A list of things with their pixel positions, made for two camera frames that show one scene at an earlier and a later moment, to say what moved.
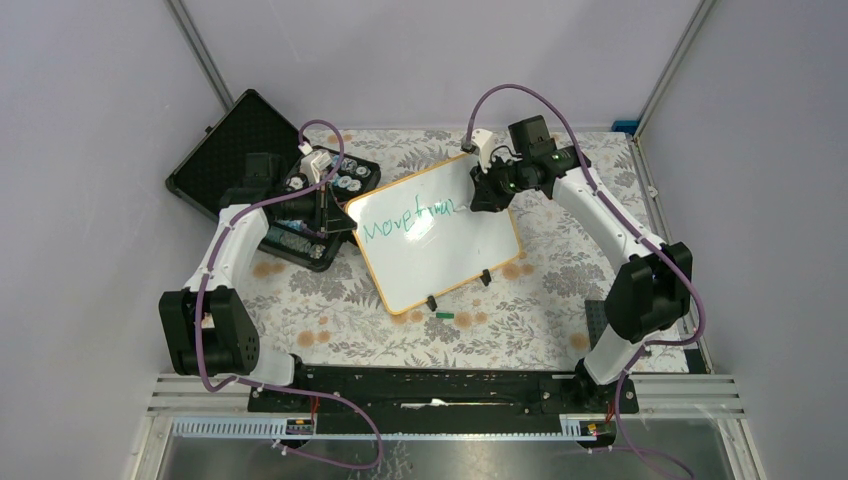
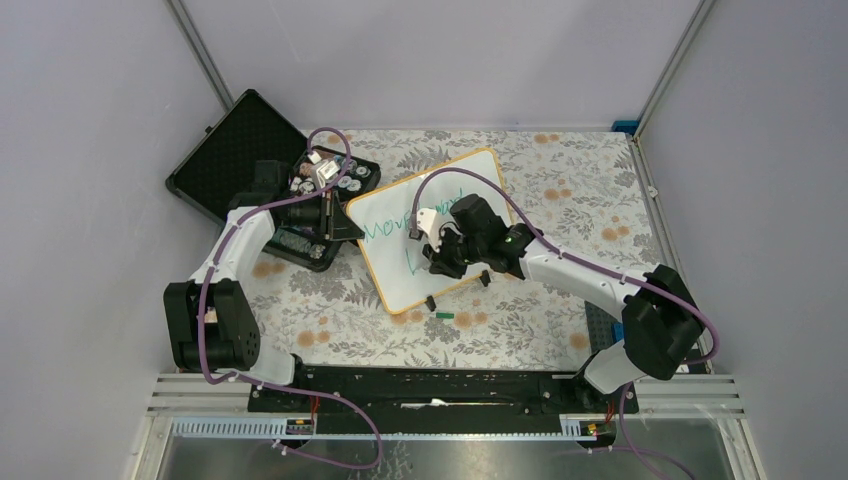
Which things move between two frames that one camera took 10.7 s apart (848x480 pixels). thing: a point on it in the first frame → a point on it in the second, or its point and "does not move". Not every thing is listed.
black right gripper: (486, 198) → (440, 263)
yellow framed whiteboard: (421, 239) does not move
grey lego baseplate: (596, 318) does not move
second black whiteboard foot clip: (486, 277) does not move
